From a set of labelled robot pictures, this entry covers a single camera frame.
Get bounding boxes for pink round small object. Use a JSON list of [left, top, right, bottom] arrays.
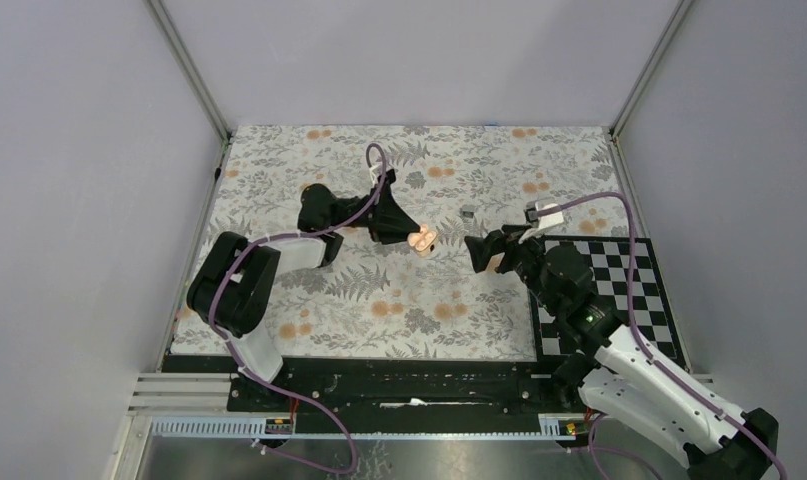
[[407, 224, 438, 257]]

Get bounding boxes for floral patterned table mat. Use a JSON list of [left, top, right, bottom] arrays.
[[203, 125, 627, 361]]

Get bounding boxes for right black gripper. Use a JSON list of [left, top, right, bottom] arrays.
[[463, 224, 561, 314]]

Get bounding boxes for left aluminium frame post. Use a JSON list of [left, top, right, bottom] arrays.
[[143, 0, 232, 144]]

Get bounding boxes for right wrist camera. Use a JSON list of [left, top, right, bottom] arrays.
[[519, 200, 565, 243]]

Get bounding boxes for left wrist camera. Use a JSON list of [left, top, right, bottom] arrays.
[[368, 164, 388, 186]]

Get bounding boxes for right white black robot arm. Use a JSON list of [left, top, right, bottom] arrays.
[[464, 225, 779, 479]]

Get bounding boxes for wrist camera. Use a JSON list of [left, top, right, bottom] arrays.
[[368, 164, 388, 186], [519, 200, 565, 243]]

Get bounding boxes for aluminium frame post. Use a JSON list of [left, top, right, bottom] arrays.
[[143, 0, 232, 144], [609, 0, 695, 139]]

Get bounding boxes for small grey metal block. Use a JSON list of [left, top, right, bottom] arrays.
[[459, 205, 476, 220]]

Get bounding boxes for black white checkerboard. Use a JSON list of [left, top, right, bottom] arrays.
[[531, 236, 687, 368]]

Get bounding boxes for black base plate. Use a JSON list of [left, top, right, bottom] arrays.
[[162, 355, 587, 435]]

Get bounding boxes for right aluminium frame post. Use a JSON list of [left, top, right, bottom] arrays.
[[609, 0, 695, 139]]

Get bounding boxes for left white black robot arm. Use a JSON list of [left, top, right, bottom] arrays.
[[186, 170, 420, 411]]

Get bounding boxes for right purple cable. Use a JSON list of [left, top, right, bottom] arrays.
[[548, 191, 789, 480]]

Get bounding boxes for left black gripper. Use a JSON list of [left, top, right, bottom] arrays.
[[327, 184, 421, 245]]

